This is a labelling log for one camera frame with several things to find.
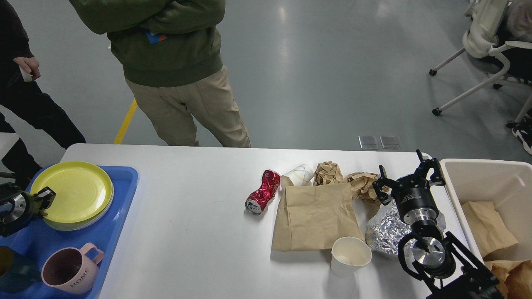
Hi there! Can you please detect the white side table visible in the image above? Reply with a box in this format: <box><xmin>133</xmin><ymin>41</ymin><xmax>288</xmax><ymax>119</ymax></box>
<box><xmin>0</xmin><ymin>132</ymin><xmax>19</xmax><ymax>159</ymax></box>

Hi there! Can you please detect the brown paper bag in bin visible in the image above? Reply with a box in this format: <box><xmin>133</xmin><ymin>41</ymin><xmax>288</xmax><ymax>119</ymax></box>
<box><xmin>461</xmin><ymin>201</ymin><xmax>519</xmax><ymax>257</ymax></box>

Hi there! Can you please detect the metal floor socket right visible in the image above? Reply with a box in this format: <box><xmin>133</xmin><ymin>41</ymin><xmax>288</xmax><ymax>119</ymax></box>
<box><xmin>379</xmin><ymin>135</ymin><xmax>401</xmax><ymax>150</ymax></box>

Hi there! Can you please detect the metal floor socket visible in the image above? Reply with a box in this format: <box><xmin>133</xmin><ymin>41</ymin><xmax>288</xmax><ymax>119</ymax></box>
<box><xmin>358</xmin><ymin>135</ymin><xmax>379</xmax><ymax>150</ymax></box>
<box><xmin>379</xmin><ymin>135</ymin><xmax>401</xmax><ymax>150</ymax></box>

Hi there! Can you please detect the person in black clothes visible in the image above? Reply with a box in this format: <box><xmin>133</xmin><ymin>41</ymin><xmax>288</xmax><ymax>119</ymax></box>
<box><xmin>0</xmin><ymin>0</ymin><xmax>86</xmax><ymax>183</ymax></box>

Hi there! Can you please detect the yellow plate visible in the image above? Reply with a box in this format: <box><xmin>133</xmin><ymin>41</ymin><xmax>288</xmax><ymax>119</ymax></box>
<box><xmin>30</xmin><ymin>161</ymin><xmax>114</xmax><ymax>225</ymax></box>

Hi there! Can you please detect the crushed white paper cup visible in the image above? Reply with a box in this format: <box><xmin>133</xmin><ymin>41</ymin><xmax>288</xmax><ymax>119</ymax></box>
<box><xmin>280</xmin><ymin>164</ymin><xmax>314</xmax><ymax>189</ymax></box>

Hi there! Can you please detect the dark teal mug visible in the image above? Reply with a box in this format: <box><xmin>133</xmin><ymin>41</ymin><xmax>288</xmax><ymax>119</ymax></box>
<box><xmin>0</xmin><ymin>246</ymin><xmax>42</xmax><ymax>294</ymax></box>

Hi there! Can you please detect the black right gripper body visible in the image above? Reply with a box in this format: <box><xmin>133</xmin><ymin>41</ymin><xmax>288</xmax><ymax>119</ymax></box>
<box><xmin>393</xmin><ymin>174</ymin><xmax>440</xmax><ymax>225</ymax></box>

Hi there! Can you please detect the beige plastic bin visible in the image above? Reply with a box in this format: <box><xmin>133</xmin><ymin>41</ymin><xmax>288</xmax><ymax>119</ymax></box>
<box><xmin>441</xmin><ymin>159</ymin><xmax>532</xmax><ymax>263</ymax></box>

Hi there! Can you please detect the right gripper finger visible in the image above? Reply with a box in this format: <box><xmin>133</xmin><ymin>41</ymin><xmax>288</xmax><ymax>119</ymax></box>
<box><xmin>414</xmin><ymin>150</ymin><xmax>446</xmax><ymax>187</ymax></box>
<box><xmin>372</xmin><ymin>165</ymin><xmax>394</xmax><ymax>206</ymax></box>

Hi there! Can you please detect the crumpled brown paper in bin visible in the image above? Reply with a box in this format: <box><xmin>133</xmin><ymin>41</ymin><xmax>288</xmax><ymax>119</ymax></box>
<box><xmin>485</xmin><ymin>260</ymin><xmax>532</xmax><ymax>299</ymax></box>

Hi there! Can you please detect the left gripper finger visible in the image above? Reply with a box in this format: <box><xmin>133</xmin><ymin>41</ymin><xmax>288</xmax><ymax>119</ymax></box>
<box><xmin>37</xmin><ymin>186</ymin><xmax>57</xmax><ymax>212</ymax></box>

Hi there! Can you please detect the metal floor socket left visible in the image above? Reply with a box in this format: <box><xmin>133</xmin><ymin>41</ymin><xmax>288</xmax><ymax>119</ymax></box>
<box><xmin>358</xmin><ymin>135</ymin><xmax>379</xmax><ymax>150</ymax></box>

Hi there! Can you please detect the crumpled brown paper wad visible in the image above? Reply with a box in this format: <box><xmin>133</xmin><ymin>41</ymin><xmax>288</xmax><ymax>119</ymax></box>
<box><xmin>345</xmin><ymin>172</ymin><xmax>382</xmax><ymax>206</ymax></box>

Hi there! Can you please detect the person in green sweater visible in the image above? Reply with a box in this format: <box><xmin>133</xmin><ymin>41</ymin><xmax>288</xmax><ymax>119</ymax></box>
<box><xmin>70</xmin><ymin>0</ymin><xmax>251</xmax><ymax>148</ymax></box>

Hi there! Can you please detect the blue plastic tray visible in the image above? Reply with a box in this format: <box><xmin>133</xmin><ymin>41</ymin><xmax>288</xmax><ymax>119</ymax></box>
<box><xmin>0</xmin><ymin>165</ymin><xmax>138</xmax><ymax>299</ymax></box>

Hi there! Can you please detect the crushed red soda can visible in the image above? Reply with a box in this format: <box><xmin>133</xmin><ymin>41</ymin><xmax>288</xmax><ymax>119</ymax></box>
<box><xmin>244</xmin><ymin>169</ymin><xmax>281</xmax><ymax>215</ymax></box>

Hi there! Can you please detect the pale green plate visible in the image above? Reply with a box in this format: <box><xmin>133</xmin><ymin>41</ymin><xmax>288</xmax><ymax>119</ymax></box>
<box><xmin>44</xmin><ymin>186</ymin><xmax>114</xmax><ymax>231</ymax></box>

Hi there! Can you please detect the flat brown paper bag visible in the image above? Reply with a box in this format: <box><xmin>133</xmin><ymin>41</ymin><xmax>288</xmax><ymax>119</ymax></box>
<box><xmin>271</xmin><ymin>183</ymin><xmax>365</xmax><ymax>252</ymax></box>

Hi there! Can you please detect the white office chair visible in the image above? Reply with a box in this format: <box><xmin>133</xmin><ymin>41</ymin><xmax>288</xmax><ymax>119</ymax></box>
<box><xmin>429</xmin><ymin>0</ymin><xmax>531</xmax><ymax>116</ymax></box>

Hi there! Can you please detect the crumpled brown paper ball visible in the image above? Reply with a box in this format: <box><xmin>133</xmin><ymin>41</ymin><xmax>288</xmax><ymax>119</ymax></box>
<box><xmin>313</xmin><ymin>161</ymin><xmax>346</xmax><ymax>186</ymax></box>

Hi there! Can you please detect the pink mug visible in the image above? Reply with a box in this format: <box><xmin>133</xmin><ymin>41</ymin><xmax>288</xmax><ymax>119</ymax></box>
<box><xmin>41</xmin><ymin>243</ymin><xmax>105</xmax><ymax>295</ymax></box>

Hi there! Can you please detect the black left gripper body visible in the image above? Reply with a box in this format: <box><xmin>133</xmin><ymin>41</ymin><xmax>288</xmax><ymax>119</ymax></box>
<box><xmin>0</xmin><ymin>182</ymin><xmax>42</xmax><ymax>237</ymax></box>

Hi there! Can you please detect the crumpled aluminium foil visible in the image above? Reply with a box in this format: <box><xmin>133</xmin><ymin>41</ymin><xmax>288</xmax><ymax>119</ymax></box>
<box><xmin>365</xmin><ymin>200</ymin><xmax>446</xmax><ymax>259</ymax></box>

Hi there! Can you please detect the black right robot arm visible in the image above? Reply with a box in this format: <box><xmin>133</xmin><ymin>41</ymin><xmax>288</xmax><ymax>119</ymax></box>
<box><xmin>372</xmin><ymin>150</ymin><xmax>503</xmax><ymax>299</ymax></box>

